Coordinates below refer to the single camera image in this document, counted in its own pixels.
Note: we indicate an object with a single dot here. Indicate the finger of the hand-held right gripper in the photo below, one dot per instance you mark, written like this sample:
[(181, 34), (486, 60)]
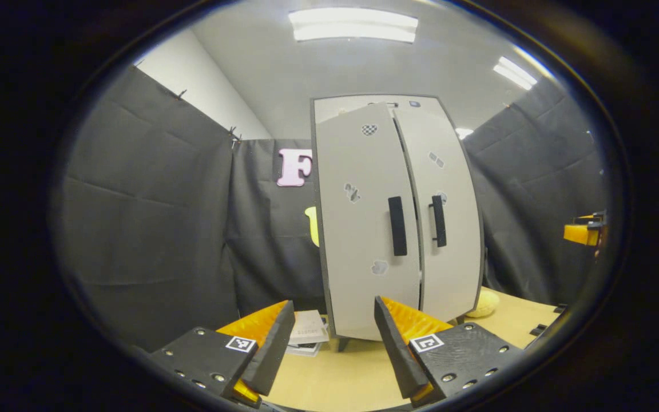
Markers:
[(581, 233)]

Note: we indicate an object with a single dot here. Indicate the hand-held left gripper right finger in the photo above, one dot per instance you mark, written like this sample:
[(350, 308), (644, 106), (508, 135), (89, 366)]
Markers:
[(401, 355)]

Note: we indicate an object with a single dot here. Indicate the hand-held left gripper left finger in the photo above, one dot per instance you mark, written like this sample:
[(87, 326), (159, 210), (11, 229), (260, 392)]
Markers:
[(272, 355)]

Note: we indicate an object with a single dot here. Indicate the grey white cabinet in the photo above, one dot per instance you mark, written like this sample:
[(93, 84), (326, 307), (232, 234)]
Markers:
[(342, 344)]

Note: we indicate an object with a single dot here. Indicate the grey cabinet door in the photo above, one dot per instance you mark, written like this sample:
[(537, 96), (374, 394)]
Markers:
[(455, 274), (358, 257)]

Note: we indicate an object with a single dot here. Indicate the white flat box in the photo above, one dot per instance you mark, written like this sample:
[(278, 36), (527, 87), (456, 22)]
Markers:
[(304, 349)]

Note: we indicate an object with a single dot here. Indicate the black table clamp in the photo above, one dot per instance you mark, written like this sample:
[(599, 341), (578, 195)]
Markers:
[(561, 309), (538, 330)]

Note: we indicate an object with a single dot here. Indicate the yellow plush toy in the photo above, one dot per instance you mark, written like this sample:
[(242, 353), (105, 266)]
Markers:
[(484, 303)]

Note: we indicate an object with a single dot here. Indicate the black backdrop cloth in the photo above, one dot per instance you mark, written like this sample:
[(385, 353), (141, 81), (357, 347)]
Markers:
[(152, 229)]

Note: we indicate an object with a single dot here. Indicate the black cloth clip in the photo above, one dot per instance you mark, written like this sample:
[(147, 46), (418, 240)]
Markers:
[(181, 92), (235, 136)]

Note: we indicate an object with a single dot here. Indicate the large ceiling light panel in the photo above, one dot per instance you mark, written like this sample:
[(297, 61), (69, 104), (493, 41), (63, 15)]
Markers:
[(353, 24)]

